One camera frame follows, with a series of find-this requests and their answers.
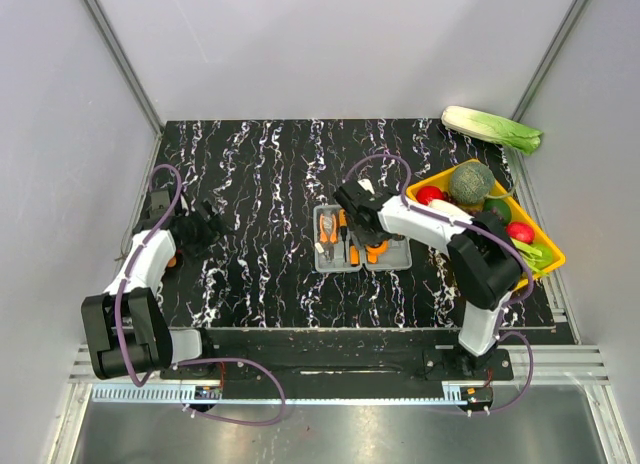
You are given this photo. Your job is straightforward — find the toy napa cabbage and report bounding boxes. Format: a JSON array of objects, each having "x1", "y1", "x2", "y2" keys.
[{"x1": 441, "y1": 106, "x2": 542, "y2": 155}]

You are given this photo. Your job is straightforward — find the short orange screwdriver handle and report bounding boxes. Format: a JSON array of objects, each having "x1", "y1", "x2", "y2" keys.
[{"x1": 349, "y1": 245, "x2": 360, "y2": 267}]

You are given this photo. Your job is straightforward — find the orange handled pliers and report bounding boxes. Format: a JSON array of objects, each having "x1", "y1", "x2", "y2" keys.
[{"x1": 315, "y1": 210, "x2": 338, "y2": 262}]

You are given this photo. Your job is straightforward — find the orange tape measure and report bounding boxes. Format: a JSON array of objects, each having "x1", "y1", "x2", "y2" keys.
[{"x1": 365, "y1": 240, "x2": 389, "y2": 264}]

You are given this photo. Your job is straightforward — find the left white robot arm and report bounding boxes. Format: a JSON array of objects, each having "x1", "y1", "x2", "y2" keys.
[{"x1": 81, "y1": 189, "x2": 232, "y2": 380}]

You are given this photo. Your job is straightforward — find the toy white endive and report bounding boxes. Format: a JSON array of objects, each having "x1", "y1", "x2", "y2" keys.
[{"x1": 428, "y1": 199, "x2": 471, "y2": 218}]

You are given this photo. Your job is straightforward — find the grey plastic tool case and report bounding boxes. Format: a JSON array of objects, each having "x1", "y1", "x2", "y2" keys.
[{"x1": 312, "y1": 205, "x2": 412, "y2": 274}]

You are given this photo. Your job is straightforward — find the toy cantaloupe melon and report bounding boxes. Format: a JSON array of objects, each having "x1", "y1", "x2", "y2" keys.
[{"x1": 448, "y1": 161, "x2": 496, "y2": 206}]

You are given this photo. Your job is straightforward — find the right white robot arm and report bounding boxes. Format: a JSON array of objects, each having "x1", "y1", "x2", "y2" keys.
[{"x1": 334, "y1": 180, "x2": 525, "y2": 380}]

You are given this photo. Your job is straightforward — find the toy green avocado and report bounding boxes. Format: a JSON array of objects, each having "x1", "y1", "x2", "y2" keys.
[{"x1": 482, "y1": 199, "x2": 512, "y2": 226}]

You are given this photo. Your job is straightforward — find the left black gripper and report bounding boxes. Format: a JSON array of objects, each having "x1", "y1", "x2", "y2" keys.
[{"x1": 179, "y1": 199, "x2": 237, "y2": 265}]

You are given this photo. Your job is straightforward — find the toy red tomato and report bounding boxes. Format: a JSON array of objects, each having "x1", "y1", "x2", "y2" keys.
[{"x1": 415, "y1": 186, "x2": 445, "y2": 206}]

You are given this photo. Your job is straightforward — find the toy green leafy vegetable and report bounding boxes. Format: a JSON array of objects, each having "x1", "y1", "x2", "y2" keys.
[{"x1": 512, "y1": 239, "x2": 554, "y2": 275}]

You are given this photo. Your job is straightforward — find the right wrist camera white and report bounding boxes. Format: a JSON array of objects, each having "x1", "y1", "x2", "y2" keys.
[{"x1": 358, "y1": 179, "x2": 375, "y2": 194}]

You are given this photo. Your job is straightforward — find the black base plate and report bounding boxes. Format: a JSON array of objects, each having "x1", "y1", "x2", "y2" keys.
[{"x1": 159, "y1": 326, "x2": 515, "y2": 383}]

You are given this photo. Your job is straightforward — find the toy red apple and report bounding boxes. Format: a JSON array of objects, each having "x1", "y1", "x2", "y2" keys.
[{"x1": 506, "y1": 221, "x2": 535, "y2": 244}]

